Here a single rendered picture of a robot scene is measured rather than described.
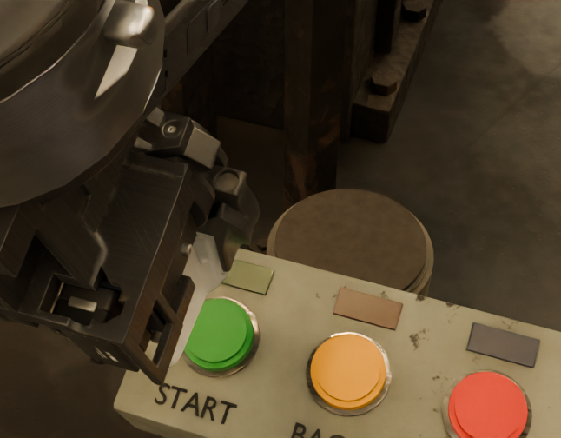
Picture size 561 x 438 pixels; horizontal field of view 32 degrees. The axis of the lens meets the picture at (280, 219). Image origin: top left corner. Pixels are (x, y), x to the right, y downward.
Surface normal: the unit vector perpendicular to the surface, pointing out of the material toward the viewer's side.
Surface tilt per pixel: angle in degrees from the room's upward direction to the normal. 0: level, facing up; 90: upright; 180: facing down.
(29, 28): 99
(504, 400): 20
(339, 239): 0
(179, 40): 88
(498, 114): 0
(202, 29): 88
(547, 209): 0
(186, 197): 89
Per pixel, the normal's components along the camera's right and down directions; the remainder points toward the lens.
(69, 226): 0.95, 0.22
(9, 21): 0.68, 0.64
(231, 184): 0.02, -0.37
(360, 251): 0.00, -0.68
